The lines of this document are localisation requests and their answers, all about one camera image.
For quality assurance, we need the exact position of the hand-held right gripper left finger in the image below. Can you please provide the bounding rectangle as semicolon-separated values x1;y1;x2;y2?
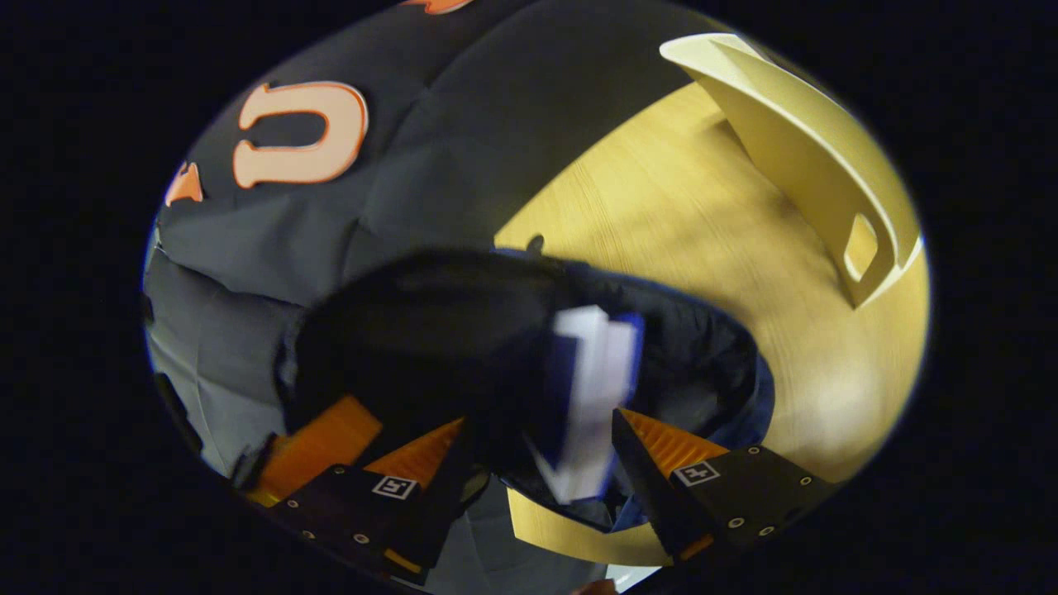
266;417;490;586

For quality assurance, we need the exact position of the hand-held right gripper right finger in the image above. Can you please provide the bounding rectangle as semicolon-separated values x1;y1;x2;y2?
610;409;837;567

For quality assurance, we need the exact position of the white book with dark cover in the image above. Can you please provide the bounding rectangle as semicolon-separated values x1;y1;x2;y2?
524;303;646;506

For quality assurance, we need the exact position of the blue schoolbag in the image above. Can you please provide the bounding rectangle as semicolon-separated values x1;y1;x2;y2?
277;246;778;535

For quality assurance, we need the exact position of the white bookshelf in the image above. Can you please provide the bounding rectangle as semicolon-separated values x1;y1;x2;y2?
659;32;923;310

